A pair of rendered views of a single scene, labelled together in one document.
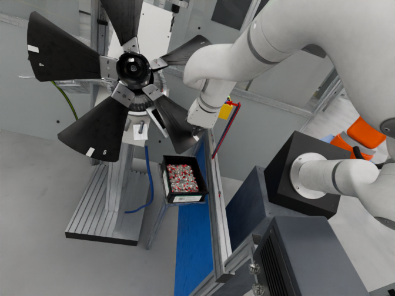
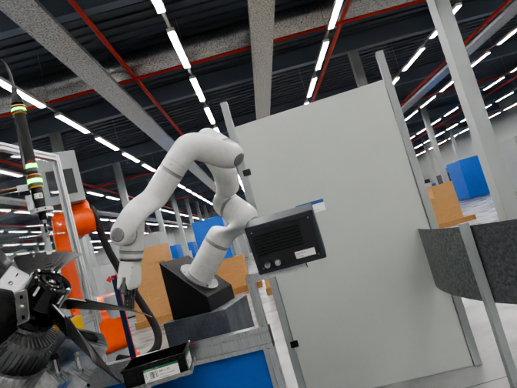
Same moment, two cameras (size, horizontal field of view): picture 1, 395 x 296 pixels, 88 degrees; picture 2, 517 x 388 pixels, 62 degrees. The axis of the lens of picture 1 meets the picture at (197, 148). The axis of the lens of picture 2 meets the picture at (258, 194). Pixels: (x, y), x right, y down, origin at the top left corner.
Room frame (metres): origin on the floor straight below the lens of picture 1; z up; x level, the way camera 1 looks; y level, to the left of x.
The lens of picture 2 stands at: (-0.44, 1.22, 1.19)
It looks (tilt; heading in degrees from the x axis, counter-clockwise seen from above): 5 degrees up; 294
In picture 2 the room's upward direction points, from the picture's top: 16 degrees counter-clockwise
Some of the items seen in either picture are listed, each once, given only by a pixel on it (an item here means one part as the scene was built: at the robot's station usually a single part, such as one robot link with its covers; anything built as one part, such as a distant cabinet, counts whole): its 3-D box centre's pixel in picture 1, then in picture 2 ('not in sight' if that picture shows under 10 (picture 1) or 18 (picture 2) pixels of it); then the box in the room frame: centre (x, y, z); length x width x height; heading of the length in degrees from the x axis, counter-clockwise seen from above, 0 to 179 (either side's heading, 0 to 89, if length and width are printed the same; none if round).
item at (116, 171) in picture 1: (116, 175); not in sight; (0.82, 0.40, 0.45); 0.09 x 0.04 x 0.91; 106
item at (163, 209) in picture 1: (160, 218); not in sight; (0.70, 0.04, 0.40); 0.03 x 0.03 x 0.80; 31
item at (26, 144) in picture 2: not in sight; (26, 144); (0.76, 0.24, 1.68); 0.03 x 0.03 x 0.21
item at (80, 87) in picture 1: (73, 84); not in sight; (0.73, 0.59, 1.03); 0.15 x 0.10 x 0.14; 16
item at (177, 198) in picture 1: (183, 178); (158, 365); (0.65, 0.01, 0.84); 0.22 x 0.17 x 0.07; 30
